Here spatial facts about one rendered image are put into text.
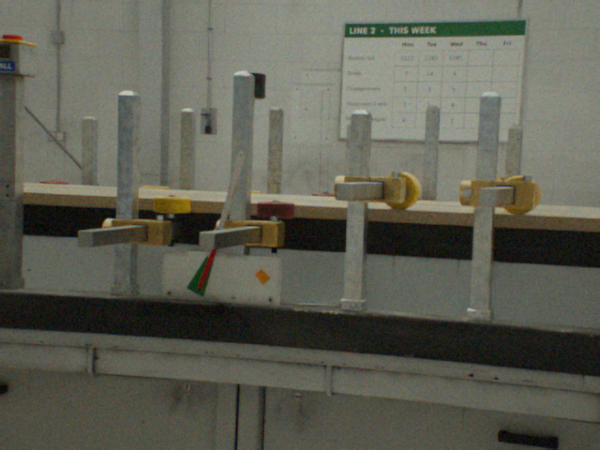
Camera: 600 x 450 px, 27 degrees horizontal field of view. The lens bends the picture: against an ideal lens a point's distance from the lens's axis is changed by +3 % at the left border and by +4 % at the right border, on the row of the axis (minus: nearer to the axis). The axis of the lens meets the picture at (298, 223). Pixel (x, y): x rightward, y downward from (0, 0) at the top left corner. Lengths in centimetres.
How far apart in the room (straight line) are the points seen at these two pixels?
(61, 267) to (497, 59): 700
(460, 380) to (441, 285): 26
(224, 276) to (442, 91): 723
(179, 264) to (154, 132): 761
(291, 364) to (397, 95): 729
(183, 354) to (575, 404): 79
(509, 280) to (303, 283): 45
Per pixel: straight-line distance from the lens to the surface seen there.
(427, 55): 965
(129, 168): 254
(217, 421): 276
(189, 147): 366
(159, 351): 256
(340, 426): 271
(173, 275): 251
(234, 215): 246
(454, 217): 255
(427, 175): 346
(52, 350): 267
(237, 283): 246
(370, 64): 974
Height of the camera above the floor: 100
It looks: 3 degrees down
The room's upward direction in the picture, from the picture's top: 2 degrees clockwise
